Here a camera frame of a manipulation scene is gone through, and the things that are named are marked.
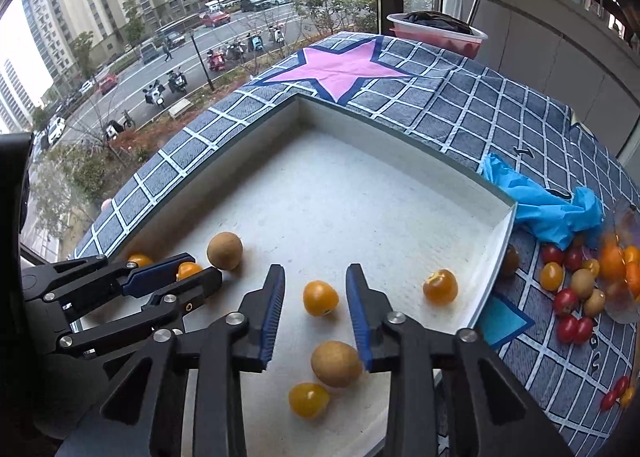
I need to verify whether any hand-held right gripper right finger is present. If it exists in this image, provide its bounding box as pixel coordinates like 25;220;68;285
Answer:
346;264;573;457

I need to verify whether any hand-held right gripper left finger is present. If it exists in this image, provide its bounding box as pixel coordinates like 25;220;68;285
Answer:
99;264;287;457

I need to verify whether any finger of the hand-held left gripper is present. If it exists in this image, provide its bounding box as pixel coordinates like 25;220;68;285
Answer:
22;252;197;310
56;267;224;361

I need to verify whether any brown longan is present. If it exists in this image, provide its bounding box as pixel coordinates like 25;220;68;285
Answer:
583;288;607;318
207;231;244;271
571;268;596;300
310;341;364;388
500;244;521;279

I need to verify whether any white shallow tray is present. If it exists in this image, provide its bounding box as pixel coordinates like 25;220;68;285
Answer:
55;92;517;457

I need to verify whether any pile of cherry tomatoes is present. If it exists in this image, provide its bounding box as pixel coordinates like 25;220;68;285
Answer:
539;232;638;413

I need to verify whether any blue rubber glove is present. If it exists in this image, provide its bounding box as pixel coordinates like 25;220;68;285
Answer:
481;153;605;250

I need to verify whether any plaid star printed blanket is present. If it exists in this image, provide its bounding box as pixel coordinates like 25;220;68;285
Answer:
72;32;640;457

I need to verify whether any small orange kumquat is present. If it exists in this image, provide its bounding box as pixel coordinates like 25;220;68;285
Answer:
624;246;640;298
599;243;627;283

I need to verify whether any clear plastic bag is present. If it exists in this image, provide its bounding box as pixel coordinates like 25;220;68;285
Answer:
597;197;640;325

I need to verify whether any pink plastic basin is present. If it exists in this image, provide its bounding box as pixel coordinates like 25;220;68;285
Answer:
386;12;488;59

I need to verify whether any dark cloth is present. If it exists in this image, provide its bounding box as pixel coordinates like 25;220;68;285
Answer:
402;11;473;35

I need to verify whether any white cabinet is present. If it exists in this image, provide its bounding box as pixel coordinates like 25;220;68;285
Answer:
460;0;640;158

